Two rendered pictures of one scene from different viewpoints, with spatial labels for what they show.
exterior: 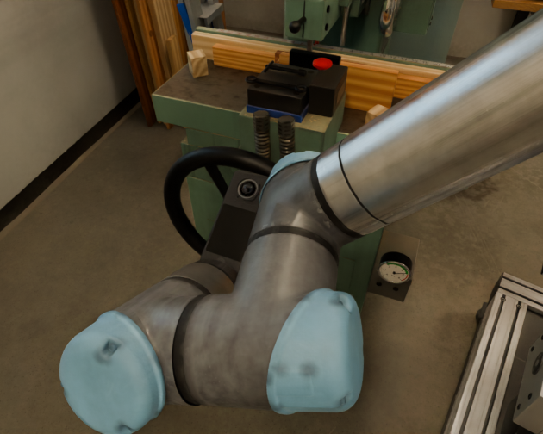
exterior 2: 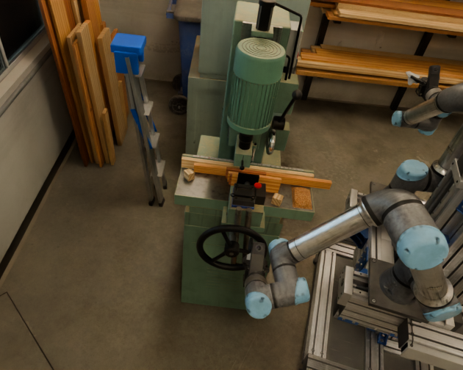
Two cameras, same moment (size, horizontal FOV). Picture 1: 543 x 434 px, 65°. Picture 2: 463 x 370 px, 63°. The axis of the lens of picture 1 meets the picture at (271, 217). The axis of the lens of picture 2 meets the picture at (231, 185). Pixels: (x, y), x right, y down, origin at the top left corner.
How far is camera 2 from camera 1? 0.93 m
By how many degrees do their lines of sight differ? 17
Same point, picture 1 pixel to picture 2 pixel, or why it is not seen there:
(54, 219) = (44, 247)
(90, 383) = (257, 307)
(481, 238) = not seen: hidden behind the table
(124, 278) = (112, 277)
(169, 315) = (267, 289)
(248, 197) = (259, 250)
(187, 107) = (192, 199)
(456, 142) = (321, 244)
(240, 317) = (285, 287)
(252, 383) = (291, 299)
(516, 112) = (331, 239)
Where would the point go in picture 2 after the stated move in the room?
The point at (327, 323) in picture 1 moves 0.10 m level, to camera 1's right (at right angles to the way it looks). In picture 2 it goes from (304, 284) to (334, 277)
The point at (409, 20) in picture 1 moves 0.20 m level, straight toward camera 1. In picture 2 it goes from (277, 145) to (281, 175)
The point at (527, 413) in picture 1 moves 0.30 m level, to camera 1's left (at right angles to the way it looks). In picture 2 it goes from (341, 299) to (273, 316)
